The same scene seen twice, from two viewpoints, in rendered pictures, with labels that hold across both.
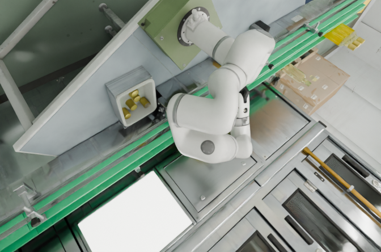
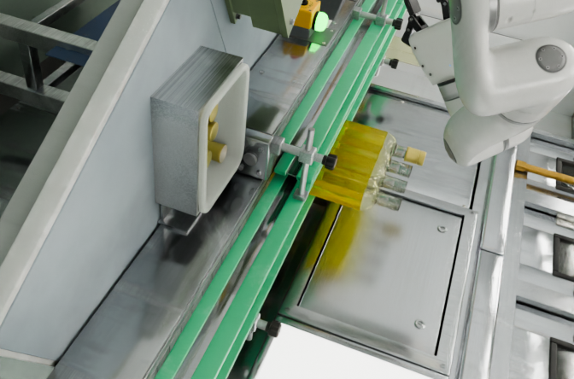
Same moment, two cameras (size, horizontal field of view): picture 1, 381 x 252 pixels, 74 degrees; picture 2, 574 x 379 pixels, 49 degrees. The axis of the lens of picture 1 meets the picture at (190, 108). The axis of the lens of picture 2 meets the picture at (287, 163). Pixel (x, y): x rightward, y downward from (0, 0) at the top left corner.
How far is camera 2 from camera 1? 0.62 m
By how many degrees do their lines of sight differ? 25
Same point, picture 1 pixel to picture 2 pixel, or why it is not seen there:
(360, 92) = not seen: hidden behind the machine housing
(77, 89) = (109, 114)
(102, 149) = (169, 294)
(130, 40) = not seen: outside the picture
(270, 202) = (533, 280)
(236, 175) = (448, 253)
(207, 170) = (389, 271)
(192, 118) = not seen: outside the picture
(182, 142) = (494, 72)
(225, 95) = not seen: outside the picture
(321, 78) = not seen: hidden behind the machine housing
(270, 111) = (412, 129)
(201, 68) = (278, 57)
